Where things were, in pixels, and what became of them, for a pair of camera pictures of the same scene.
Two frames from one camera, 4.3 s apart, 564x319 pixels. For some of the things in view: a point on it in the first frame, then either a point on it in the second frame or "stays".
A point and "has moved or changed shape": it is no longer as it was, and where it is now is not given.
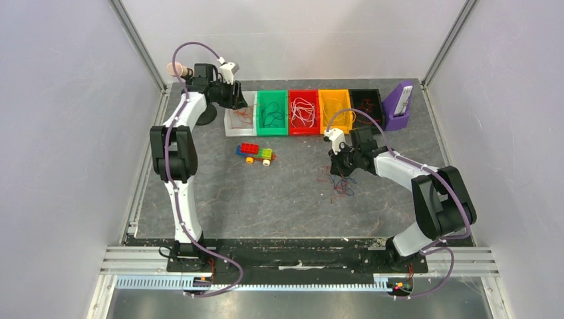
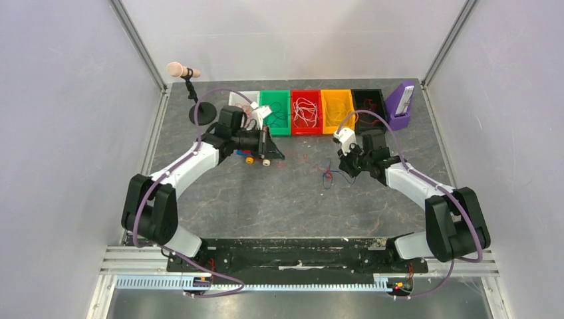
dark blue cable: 269,113 stays
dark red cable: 366,107 stays
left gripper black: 237,101 → 267,149
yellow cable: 332,113 stays
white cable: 302,111 stays
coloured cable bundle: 340,183 has moved or changed shape
